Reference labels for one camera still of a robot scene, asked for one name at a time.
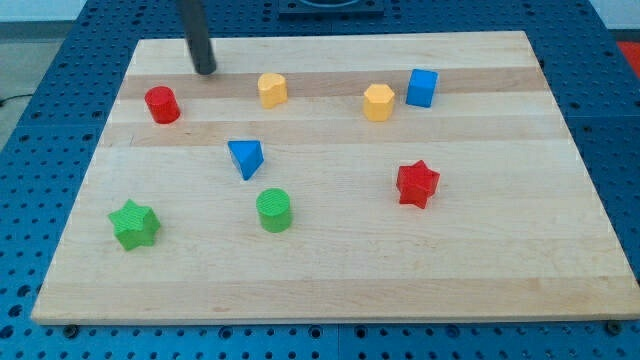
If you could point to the red cylinder block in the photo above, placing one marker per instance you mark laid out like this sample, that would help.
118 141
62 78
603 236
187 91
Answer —
162 104

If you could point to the blue triangle block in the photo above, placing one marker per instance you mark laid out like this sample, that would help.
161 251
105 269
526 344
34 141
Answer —
247 156

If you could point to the green cylinder block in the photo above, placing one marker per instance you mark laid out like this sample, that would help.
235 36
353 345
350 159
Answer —
274 210

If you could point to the yellow hexagon block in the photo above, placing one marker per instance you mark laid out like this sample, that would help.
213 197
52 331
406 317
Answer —
378 102

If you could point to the green star block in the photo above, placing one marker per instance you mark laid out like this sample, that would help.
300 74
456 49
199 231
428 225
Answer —
134 225

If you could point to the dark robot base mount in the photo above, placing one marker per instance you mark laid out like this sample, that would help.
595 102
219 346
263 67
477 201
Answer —
291 8

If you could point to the red star block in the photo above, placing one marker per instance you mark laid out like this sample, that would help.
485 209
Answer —
416 183

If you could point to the light wooden board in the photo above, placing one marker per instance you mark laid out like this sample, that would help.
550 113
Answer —
514 232

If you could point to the yellow heart block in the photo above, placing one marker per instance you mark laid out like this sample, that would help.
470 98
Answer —
272 89

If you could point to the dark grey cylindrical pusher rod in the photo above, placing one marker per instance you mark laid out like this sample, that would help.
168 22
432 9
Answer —
193 16

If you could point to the blue cube block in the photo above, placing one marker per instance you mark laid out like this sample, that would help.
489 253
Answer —
421 88

